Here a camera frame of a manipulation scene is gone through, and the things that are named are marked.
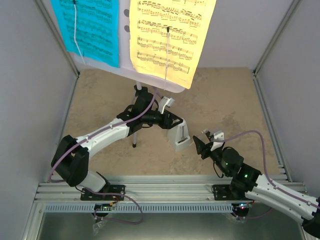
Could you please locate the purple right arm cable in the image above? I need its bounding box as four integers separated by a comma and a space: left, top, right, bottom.
213, 129, 320, 208

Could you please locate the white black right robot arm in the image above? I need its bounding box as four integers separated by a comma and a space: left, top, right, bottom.
193, 132, 320, 238

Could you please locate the clear plastic bag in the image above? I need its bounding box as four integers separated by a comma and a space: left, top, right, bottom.
92, 217, 108, 236

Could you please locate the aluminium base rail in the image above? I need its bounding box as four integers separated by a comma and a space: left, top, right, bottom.
34, 174, 311, 203

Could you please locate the blue sheet music page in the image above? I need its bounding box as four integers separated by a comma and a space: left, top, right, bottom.
50, 0, 119, 68

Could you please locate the right circuit board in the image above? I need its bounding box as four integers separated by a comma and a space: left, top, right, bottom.
233, 203, 251, 212

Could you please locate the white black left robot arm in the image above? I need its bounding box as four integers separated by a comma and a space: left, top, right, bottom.
51, 87, 186, 200

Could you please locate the clear metronome cover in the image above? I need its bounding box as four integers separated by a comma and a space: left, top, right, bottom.
185, 139, 195, 147

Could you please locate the circuit board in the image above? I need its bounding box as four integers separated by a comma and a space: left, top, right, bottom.
233, 203, 251, 212
94, 202, 117, 212

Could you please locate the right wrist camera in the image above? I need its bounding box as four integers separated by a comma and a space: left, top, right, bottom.
202, 129, 225, 152

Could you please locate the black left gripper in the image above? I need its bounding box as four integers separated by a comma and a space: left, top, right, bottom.
142, 109, 183, 130

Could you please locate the white music stand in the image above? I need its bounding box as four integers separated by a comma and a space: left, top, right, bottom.
73, 0, 186, 148

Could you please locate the black mounting plate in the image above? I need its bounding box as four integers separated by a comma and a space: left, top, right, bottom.
211, 184, 249, 201
80, 184, 126, 202

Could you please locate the white metronome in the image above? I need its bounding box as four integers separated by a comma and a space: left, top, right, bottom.
167, 119, 191, 152

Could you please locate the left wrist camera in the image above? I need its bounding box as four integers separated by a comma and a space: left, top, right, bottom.
158, 96, 175, 114

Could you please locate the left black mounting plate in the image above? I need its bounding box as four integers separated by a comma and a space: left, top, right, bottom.
80, 184, 126, 202

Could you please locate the yellow sheet music page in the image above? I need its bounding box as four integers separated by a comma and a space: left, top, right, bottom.
129, 0, 216, 89

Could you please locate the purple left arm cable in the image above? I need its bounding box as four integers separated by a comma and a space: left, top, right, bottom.
47, 86, 166, 183

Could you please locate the grey slotted cable duct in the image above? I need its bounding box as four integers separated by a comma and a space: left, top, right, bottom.
44, 203, 234, 214

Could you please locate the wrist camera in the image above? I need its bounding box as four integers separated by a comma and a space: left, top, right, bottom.
158, 96, 175, 114
202, 129, 225, 152

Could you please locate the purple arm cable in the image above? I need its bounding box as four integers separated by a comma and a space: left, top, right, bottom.
213, 129, 320, 208
47, 86, 166, 183

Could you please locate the left circuit board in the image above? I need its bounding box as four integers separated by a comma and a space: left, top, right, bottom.
94, 202, 117, 212

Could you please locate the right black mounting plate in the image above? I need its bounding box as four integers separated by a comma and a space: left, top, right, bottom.
211, 184, 249, 201

